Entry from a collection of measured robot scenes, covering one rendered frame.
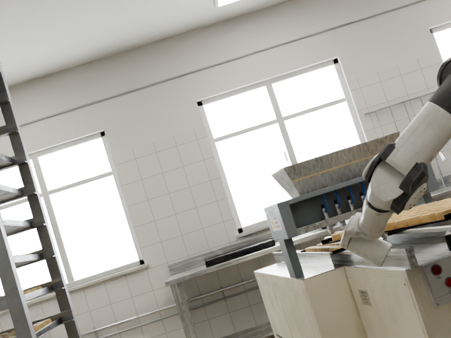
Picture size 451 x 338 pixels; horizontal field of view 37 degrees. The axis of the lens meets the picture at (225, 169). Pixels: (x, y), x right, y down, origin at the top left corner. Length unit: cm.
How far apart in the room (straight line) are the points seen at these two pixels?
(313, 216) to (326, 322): 46
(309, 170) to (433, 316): 95
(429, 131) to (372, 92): 493
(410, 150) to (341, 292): 150
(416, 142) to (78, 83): 516
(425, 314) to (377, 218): 76
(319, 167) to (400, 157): 148
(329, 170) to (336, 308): 60
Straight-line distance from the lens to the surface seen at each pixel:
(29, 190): 192
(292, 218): 288
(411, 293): 231
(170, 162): 620
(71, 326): 191
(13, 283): 147
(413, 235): 293
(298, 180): 296
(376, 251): 175
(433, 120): 153
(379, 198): 156
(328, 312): 293
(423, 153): 153
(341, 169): 302
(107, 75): 641
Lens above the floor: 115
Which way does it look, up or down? 5 degrees up
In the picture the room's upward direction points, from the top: 18 degrees counter-clockwise
